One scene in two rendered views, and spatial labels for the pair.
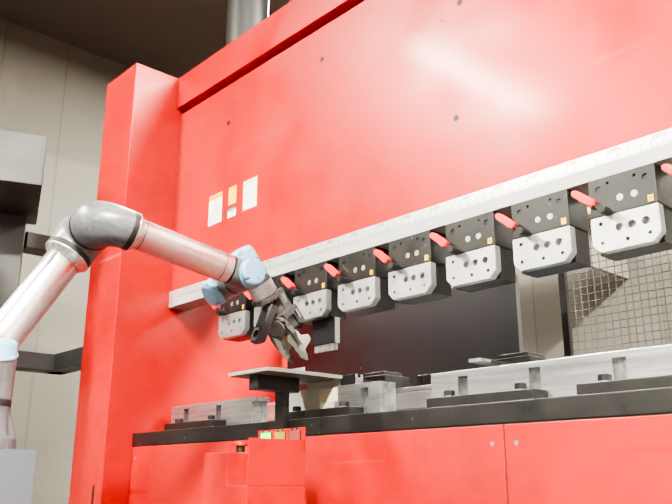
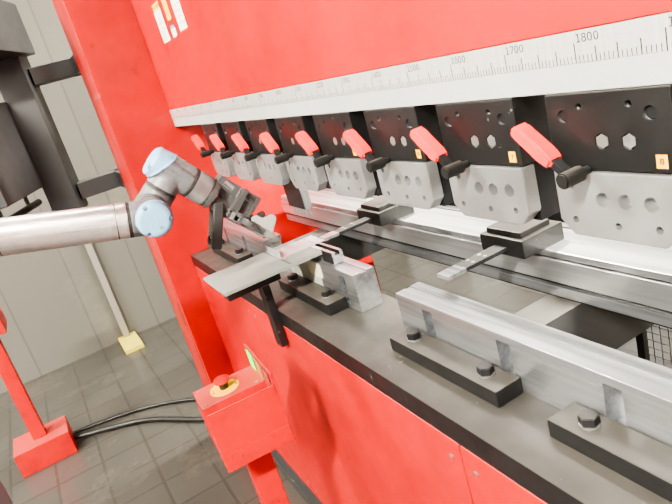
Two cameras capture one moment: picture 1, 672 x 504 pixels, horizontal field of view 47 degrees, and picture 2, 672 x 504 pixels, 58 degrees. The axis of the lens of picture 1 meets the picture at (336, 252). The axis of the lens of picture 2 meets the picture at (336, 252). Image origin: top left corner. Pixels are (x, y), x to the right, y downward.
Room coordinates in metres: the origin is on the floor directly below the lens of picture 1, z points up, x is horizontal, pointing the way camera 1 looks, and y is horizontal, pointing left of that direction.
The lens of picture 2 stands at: (0.85, -0.50, 1.45)
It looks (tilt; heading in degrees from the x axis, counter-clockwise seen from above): 18 degrees down; 19
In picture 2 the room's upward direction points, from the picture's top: 16 degrees counter-clockwise
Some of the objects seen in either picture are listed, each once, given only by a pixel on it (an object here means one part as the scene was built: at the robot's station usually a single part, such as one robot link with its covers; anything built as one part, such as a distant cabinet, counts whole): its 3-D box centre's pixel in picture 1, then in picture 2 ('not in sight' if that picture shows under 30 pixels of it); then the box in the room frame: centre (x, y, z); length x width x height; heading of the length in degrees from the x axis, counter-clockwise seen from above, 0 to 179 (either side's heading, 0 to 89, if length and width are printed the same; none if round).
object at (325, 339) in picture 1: (325, 335); (297, 196); (2.27, 0.03, 1.13); 0.10 x 0.02 x 0.10; 42
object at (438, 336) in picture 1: (388, 363); not in sight; (2.79, -0.19, 1.12); 1.13 x 0.02 x 0.44; 42
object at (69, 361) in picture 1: (54, 358); (111, 183); (3.05, 1.11, 1.17); 0.40 x 0.24 x 0.07; 42
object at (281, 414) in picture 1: (273, 416); (261, 312); (2.15, 0.17, 0.88); 0.14 x 0.04 x 0.22; 132
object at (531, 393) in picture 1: (483, 400); (449, 362); (1.79, -0.34, 0.89); 0.30 x 0.05 x 0.03; 42
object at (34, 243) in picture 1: (66, 239); (64, 66); (3.05, 1.11, 1.66); 0.40 x 0.24 x 0.07; 42
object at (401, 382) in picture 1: (366, 379); (361, 218); (2.37, -0.09, 1.01); 0.26 x 0.12 x 0.05; 132
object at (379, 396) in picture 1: (338, 404); (329, 273); (2.23, -0.01, 0.92); 0.39 x 0.06 x 0.10; 42
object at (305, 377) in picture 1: (285, 376); (261, 266); (2.17, 0.14, 1.00); 0.26 x 0.18 x 0.01; 132
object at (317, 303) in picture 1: (319, 293); (278, 147); (2.29, 0.05, 1.26); 0.15 x 0.09 x 0.17; 42
